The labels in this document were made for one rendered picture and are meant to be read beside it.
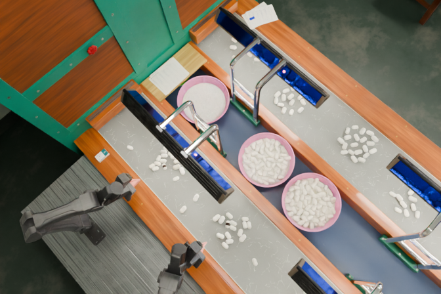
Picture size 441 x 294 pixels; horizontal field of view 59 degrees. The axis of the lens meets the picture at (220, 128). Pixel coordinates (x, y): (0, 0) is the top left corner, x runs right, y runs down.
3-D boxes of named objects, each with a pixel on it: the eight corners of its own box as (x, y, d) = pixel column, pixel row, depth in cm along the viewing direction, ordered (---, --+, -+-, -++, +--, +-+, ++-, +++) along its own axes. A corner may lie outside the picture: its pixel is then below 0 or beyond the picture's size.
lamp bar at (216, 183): (220, 205, 152) (219, 202, 145) (121, 102, 169) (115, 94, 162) (235, 190, 153) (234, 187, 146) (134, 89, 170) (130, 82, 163)
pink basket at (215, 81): (228, 131, 200) (228, 125, 191) (177, 129, 202) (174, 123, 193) (231, 84, 209) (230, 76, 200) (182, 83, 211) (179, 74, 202)
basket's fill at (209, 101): (203, 134, 199) (202, 130, 194) (174, 105, 206) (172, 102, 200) (235, 105, 204) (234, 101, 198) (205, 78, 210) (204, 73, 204)
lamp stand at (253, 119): (256, 127, 200) (259, 90, 157) (229, 102, 205) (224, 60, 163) (281, 103, 203) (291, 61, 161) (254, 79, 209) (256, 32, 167)
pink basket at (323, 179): (310, 245, 179) (314, 245, 170) (268, 204, 187) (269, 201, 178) (348, 205, 184) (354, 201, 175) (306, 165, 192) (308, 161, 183)
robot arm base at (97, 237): (74, 203, 185) (63, 214, 183) (101, 234, 179) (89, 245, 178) (81, 206, 192) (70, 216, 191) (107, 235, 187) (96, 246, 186)
